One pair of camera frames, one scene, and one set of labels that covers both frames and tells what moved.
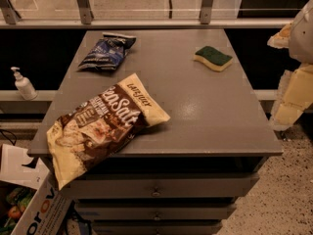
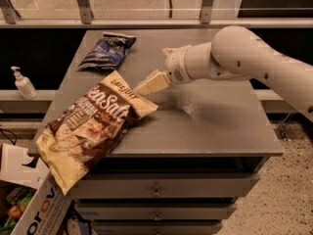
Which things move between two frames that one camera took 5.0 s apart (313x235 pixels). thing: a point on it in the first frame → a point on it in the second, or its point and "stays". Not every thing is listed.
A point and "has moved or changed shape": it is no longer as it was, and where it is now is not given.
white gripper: x=302 y=38 → x=175 y=65
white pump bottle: x=24 y=86 stays
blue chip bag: x=108 y=53 stays
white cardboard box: x=49 y=209 stays
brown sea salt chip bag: x=99 y=126 has moved or changed shape
